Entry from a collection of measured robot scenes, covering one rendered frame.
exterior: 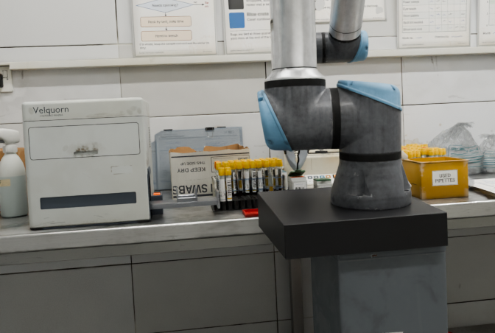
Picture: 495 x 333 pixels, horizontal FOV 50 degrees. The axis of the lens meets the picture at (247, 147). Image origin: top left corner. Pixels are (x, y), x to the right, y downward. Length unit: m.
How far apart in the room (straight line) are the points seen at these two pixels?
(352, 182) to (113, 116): 0.60
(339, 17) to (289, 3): 0.26
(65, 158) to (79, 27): 0.76
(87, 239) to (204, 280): 0.81
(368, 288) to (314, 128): 0.30
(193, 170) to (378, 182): 0.74
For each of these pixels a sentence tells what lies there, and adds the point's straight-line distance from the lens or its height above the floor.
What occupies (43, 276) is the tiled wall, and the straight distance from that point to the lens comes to 2.06.
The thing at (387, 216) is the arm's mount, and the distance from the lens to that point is 0.94.
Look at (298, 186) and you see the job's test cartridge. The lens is 1.40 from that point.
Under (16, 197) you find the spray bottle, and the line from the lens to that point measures 1.58.
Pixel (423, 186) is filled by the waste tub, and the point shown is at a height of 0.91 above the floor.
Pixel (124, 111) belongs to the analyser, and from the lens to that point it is 1.30.
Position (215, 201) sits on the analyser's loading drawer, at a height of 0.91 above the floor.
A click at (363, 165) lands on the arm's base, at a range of 0.99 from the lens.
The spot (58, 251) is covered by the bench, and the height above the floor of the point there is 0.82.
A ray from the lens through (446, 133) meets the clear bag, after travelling 2.06.
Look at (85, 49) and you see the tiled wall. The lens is 1.97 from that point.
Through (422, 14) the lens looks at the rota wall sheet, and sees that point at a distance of 2.17.
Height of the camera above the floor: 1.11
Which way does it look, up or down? 3 degrees down
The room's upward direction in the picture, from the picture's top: 3 degrees counter-clockwise
